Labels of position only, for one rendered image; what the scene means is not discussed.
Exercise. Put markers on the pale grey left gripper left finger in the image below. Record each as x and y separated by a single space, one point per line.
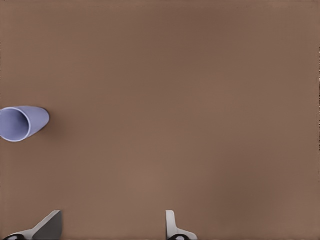
49 227

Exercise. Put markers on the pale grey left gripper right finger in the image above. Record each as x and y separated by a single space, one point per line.
171 224

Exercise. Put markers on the purple cup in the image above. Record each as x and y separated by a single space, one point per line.
20 123

